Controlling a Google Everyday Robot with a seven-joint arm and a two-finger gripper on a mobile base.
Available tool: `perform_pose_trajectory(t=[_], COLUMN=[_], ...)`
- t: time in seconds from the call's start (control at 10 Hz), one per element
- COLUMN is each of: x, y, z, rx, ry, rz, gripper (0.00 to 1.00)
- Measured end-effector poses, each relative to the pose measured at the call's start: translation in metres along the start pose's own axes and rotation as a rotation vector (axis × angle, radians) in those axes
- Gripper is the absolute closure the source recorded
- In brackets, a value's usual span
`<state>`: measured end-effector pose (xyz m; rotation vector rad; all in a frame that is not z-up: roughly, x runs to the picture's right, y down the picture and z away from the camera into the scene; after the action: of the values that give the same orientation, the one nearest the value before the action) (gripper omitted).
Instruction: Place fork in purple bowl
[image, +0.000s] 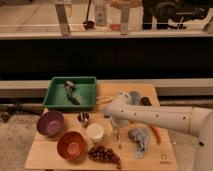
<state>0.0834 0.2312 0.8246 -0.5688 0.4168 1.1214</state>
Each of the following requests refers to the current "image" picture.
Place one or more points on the orange bowl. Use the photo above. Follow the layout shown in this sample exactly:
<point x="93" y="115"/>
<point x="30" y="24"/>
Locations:
<point x="71" y="145"/>

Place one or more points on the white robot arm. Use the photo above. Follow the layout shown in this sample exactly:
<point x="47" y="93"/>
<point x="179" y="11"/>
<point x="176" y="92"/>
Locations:
<point x="195" y="121"/>

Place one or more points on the dark tool in tray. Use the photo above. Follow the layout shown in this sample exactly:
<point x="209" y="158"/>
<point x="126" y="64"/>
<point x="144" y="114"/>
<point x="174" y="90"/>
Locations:
<point x="69" y="86"/>

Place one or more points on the bunch of dark grapes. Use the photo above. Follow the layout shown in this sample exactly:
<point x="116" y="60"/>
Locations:
<point x="100" y="153"/>

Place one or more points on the white cup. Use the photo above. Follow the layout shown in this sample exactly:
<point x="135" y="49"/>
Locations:
<point x="95" y="132"/>

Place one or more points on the green plastic tray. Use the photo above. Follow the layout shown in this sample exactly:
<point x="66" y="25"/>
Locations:
<point x="84" y="91"/>

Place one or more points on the wooden board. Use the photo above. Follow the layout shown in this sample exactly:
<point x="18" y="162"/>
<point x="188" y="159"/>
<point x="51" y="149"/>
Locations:
<point x="43" y="154"/>

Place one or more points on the blue sponge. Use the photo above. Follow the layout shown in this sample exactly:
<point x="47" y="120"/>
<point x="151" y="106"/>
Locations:
<point x="105" y="112"/>

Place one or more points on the gold handled utensil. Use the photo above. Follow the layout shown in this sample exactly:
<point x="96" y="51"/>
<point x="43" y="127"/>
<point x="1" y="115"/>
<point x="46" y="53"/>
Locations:
<point x="104" y="98"/>

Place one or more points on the small dark metal cup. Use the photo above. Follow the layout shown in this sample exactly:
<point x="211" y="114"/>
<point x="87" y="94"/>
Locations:
<point x="83" y="118"/>

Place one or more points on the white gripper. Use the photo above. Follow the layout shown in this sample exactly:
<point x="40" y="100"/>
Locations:
<point x="118" y="123"/>

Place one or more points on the purple bowl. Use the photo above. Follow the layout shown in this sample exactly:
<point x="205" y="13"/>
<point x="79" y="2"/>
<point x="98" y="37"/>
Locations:
<point x="50" y="123"/>

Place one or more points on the grey crumpled cloth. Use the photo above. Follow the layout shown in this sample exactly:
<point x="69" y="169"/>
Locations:
<point x="141" y="137"/>

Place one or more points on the blue grey small object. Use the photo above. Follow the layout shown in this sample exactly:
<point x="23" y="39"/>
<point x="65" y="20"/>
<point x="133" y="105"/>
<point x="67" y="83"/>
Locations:
<point x="135" y="96"/>

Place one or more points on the orange carrot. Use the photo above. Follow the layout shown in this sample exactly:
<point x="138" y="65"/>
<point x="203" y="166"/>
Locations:
<point x="155" y="132"/>

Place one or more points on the black rectangular object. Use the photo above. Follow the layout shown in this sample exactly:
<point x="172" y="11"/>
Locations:
<point x="145" y="101"/>

